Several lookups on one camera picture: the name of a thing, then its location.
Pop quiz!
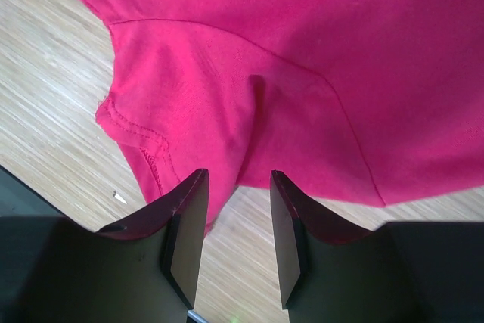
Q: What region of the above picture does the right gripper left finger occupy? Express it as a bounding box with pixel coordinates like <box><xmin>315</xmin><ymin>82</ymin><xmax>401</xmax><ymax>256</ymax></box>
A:
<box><xmin>1</xmin><ymin>169</ymin><xmax>209</xmax><ymax>322</ymax></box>

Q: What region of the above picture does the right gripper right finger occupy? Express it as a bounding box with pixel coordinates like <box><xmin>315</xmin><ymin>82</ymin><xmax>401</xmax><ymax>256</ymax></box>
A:
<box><xmin>270</xmin><ymin>171</ymin><xmax>483</xmax><ymax>322</ymax></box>

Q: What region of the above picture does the red t-shirt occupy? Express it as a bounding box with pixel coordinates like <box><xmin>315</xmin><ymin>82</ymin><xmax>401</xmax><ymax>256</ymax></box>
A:
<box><xmin>80</xmin><ymin>0</ymin><xmax>483</xmax><ymax>223</ymax></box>

